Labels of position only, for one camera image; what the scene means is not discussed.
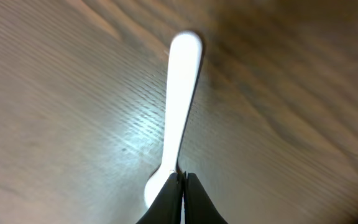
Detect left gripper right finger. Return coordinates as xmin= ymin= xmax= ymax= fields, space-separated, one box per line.
xmin=183 ymin=173 xmax=227 ymax=224

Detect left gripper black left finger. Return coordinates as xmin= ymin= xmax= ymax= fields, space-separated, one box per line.
xmin=136 ymin=173 xmax=183 ymax=224

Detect white plastic spoon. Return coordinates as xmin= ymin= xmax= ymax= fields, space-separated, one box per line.
xmin=144 ymin=30 xmax=203 ymax=208

